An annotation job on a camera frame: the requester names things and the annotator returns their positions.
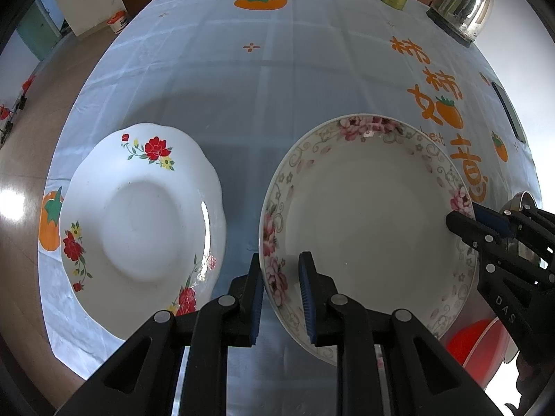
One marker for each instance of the white plate pink floral rim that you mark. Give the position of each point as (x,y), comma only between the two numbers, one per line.
(367,197)

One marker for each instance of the persimmon print tablecloth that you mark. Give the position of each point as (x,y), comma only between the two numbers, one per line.
(245,78)

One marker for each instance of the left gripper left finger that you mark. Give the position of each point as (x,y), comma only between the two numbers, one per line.
(176,365)

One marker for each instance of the green door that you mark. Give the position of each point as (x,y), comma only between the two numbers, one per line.
(38,31)

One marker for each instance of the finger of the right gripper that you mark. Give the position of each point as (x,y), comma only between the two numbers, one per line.
(492,250)
(533,227)

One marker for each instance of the stainless steel electric kettle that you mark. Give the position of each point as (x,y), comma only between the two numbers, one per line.
(463,20)

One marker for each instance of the black smartphone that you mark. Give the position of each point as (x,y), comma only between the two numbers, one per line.
(512,115)

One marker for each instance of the red folding chair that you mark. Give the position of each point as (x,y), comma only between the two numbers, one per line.
(8,113)

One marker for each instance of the red plastic bowl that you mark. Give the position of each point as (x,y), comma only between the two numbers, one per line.
(480,349)

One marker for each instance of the white red plastic bucket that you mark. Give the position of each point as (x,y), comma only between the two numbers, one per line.
(118,21)

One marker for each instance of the white plate red flowers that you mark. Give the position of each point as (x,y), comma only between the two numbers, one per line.
(143,227)

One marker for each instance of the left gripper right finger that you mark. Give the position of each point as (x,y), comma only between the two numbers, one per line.
(387,364)

